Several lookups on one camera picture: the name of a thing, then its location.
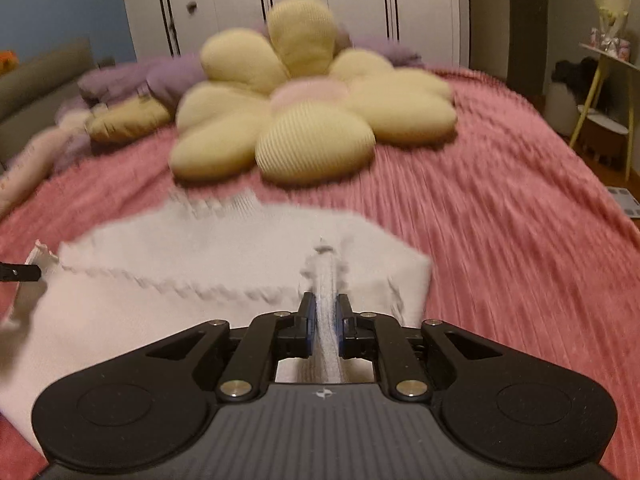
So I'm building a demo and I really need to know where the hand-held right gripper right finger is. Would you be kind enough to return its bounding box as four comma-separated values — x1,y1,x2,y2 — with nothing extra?
336,293,518,404

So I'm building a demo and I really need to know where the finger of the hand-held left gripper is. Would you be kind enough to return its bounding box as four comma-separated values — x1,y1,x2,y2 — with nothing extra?
0,262,42,282

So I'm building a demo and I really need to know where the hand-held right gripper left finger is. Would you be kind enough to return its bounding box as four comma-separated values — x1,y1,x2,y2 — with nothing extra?
131,292,317,404

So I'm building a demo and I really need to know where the white ribbed knit sweater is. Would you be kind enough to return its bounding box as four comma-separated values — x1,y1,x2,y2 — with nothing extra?
0,187,434,452

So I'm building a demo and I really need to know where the pink plush toy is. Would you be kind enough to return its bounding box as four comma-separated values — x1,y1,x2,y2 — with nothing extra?
0,105,97,222

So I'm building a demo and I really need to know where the yellow flower pillow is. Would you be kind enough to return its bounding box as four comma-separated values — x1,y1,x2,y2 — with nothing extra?
169,0,459,185

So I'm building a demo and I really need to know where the yellow leaf pillow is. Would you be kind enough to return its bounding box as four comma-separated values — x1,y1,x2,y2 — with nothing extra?
85,95,174,144

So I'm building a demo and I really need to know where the grey sofa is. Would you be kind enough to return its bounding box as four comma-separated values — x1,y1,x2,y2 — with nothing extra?
0,37,96,162

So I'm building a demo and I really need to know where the purple quilt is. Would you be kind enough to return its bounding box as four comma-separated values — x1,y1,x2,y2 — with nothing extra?
77,22,427,111

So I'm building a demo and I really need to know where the white bin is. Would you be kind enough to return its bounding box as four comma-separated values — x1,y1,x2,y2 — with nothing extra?
545,82,584,137

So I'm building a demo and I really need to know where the white wardrobe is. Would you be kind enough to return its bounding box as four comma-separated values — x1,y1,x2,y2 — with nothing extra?
118,0,472,69

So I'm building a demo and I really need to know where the yellow-legged side table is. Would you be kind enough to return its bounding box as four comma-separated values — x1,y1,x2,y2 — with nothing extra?
570,42,640,182

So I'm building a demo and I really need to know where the dark cloth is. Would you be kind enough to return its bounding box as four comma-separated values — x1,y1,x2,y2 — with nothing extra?
552,57,601,99

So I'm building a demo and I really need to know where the wrapped flower bouquet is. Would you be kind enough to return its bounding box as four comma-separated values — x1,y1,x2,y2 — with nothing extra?
591,0,632,54

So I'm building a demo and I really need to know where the pink corduroy blanket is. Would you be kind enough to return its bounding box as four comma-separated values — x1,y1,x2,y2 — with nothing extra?
0,67,640,480

